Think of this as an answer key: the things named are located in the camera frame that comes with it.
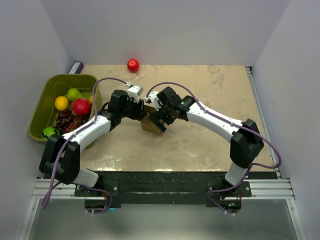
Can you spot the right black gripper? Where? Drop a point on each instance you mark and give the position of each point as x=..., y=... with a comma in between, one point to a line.
x=156, y=117

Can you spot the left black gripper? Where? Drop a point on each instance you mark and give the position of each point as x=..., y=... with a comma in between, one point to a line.
x=139, y=115

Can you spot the brown cardboard box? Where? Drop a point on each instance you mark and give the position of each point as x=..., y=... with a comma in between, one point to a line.
x=156, y=121

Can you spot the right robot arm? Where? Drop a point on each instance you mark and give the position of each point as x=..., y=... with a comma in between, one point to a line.
x=243, y=136

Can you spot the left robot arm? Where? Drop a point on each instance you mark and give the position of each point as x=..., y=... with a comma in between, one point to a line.
x=61, y=156

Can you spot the purple white box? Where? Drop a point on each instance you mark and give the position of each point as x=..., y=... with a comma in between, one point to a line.
x=76, y=68

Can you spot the small orange fruit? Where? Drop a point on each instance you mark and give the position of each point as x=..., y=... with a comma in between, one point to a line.
x=91, y=100

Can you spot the red apple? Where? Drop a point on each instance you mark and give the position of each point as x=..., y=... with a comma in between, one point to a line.
x=133, y=65

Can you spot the purple grapes bunch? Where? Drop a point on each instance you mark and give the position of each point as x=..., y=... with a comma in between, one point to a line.
x=66, y=121

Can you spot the green plastic bin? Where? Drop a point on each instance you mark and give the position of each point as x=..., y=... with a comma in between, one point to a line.
x=58, y=85

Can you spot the yellow lemon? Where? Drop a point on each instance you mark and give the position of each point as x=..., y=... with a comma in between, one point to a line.
x=61, y=103

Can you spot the small watermelon toy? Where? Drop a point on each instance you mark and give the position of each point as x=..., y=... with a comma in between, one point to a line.
x=48, y=132

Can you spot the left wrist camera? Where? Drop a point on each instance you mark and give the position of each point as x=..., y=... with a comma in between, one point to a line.
x=135, y=91

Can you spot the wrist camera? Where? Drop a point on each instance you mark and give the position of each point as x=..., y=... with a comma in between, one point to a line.
x=135, y=91
x=153, y=99

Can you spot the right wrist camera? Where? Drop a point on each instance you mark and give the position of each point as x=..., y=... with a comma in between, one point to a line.
x=153, y=99

